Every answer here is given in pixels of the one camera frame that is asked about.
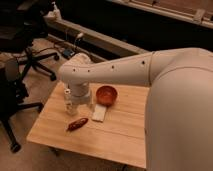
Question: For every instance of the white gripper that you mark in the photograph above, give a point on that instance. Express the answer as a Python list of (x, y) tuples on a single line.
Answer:
[(80, 93)]

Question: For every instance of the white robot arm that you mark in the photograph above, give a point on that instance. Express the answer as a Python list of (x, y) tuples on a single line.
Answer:
[(179, 106)]

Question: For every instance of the white spray bottle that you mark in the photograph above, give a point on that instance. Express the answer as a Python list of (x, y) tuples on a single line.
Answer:
[(55, 13)]

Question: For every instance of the red bowl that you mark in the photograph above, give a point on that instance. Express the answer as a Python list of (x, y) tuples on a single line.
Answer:
[(106, 95)]

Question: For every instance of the white sponge block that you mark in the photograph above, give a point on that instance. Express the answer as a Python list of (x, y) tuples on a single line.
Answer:
[(99, 113)]

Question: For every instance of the blue device on floor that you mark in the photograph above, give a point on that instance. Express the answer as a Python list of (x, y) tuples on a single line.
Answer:
[(67, 53)]

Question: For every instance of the black office chair front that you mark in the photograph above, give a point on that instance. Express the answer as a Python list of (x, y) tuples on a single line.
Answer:
[(12, 93)]

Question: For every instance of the black office chair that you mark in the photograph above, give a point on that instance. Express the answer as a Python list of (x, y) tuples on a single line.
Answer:
[(22, 21), (12, 93)]

